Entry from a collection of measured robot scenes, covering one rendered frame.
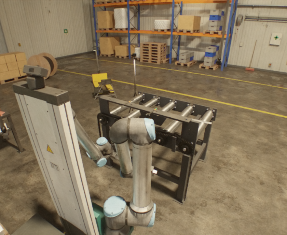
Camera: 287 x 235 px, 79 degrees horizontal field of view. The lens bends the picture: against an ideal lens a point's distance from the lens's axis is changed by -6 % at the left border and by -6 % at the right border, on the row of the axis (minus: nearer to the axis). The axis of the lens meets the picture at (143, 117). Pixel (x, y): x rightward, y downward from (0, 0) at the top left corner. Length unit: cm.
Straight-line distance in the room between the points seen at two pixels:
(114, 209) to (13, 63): 819
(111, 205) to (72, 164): 48
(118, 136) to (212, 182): 213
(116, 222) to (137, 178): 36
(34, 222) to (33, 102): 91
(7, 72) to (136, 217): 823
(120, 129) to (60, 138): 30
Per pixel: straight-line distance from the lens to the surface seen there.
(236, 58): 1079
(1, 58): 883
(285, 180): 346
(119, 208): 128
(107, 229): 146
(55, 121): 86
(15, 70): 901
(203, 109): 283
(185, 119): 187
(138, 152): 101
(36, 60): 830
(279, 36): 1047
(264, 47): 1065
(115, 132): 100
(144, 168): 106
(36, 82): 88
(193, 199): 265
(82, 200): 112
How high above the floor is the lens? 203
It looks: 28 degrees down
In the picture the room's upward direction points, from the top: straight up
